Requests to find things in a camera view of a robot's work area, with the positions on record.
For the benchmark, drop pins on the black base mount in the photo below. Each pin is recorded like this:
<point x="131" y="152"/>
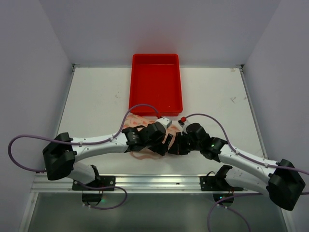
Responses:
<point x="208" y="183"/>
<point x="94" y="197"/>

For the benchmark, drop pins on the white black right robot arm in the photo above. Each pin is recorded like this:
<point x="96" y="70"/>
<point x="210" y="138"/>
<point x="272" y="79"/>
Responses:
<point x="280" y="181"/>

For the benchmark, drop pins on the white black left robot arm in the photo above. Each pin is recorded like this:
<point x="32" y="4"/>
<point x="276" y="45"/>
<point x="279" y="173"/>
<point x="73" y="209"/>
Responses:
<point x="63" y="156"/>

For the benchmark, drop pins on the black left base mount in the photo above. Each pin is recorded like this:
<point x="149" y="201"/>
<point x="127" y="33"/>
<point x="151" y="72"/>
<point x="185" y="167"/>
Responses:
<point x="94" y="197"/>

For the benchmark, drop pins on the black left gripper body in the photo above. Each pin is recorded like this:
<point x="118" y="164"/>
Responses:
<point x="161" y="147"/>

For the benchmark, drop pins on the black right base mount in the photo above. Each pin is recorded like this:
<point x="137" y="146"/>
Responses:
<point x="208" y="183"/>

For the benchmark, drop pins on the aluminium mounting rail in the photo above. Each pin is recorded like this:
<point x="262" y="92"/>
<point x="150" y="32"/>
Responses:
<point x="132" y="183"/>

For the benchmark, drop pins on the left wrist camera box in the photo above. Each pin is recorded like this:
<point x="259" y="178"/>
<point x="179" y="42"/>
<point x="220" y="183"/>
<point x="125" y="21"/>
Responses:
<point x="165" y="122"/>

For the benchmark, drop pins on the red plastic tray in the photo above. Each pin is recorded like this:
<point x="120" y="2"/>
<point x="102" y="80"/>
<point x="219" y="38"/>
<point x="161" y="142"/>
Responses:
<point x="156" y="81"/>

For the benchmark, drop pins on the pink tulip mesh laundry bag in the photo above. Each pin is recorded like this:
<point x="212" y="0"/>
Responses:
<point x="132" y="125"/>

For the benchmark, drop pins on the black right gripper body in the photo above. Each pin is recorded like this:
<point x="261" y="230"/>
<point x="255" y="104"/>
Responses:
<point x="181" y="146"/>

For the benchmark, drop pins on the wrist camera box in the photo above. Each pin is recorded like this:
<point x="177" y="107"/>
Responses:
<point x="184" y="123"/>
<point x="165" y="122"/>

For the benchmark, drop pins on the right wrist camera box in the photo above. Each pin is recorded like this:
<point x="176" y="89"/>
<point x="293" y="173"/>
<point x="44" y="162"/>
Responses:
<point x="184" y="123"/>

